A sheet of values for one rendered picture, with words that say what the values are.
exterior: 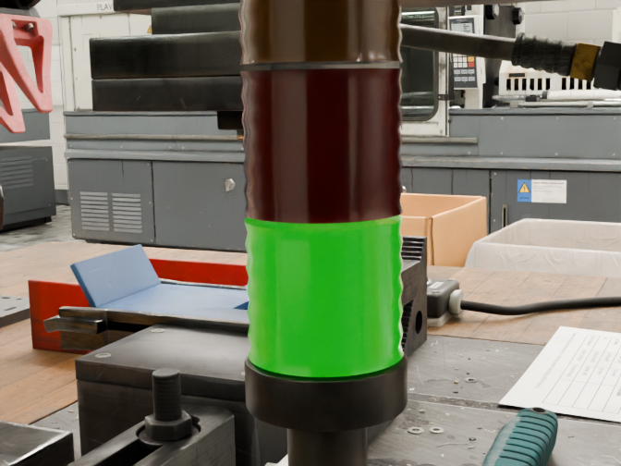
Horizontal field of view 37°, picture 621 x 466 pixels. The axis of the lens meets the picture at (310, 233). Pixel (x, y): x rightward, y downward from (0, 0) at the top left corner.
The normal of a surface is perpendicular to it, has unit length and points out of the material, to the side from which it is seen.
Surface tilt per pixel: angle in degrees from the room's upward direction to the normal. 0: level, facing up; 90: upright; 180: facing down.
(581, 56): 61
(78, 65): 90
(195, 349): 0
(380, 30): 76
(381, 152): 104
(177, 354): 0
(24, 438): 0
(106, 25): 90
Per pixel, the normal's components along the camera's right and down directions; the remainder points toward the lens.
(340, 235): 0.17, 0.39
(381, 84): 0.71, -0.15
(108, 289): 0.78, -0.45
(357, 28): 0.40, -0.11
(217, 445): 0.91, 0.05
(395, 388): 0.79, 0.08
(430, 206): -0.47, 0.20
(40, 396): -0.02, -0.99
